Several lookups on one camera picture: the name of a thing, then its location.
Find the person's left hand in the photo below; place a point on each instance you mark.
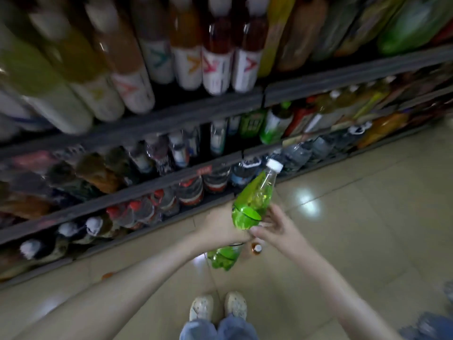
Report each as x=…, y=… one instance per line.
x=216, y=230

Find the person's right hand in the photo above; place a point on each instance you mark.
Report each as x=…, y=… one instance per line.
x=283, y=237

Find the row of large water jugs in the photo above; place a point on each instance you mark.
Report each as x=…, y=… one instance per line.
x=191, y=187

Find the dark grey store shelving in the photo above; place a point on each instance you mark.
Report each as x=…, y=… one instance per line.
x=177, y=116

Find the person's right forearm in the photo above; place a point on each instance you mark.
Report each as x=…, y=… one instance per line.
x=347, y=301

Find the person's left forearm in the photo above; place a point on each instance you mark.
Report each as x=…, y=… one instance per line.
x=99, y=301

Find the person's white right shoe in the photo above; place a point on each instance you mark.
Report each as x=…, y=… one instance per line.
x=236, y=304

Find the person's white shoe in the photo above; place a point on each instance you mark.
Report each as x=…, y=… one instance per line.
x=202, y=306
x=236, y=304

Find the person's white left shoe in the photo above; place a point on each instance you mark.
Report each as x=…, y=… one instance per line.
x=202, y=306

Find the person's blue jeans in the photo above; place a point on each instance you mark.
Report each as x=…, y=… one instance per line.
x=212, y=329

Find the blue plastic wrapped pack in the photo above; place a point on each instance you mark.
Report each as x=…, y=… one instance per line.
x=428, y=325

